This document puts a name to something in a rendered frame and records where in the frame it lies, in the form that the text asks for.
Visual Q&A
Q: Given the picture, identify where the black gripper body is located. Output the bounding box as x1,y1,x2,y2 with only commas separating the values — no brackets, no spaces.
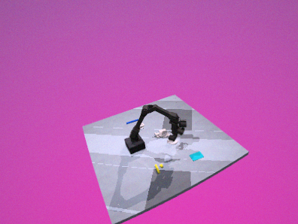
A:
169,126,179,141

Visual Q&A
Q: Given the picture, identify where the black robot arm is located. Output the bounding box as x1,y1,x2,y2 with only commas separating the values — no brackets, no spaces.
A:
129,104,187,143

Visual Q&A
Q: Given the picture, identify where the cyan flat plate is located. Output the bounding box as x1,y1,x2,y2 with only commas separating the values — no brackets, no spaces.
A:
190,151,204,161

